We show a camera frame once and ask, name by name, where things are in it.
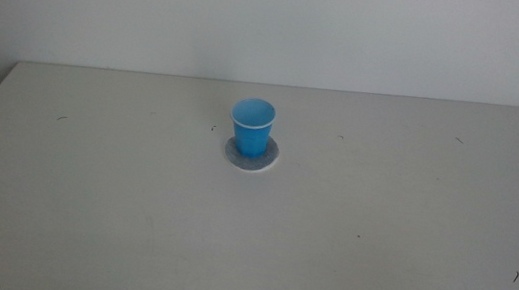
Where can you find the round grey cup mat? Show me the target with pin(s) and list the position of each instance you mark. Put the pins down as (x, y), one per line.
(264, 164)

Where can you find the blue plastic cup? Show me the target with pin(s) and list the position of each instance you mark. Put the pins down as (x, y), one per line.
(250, 137)

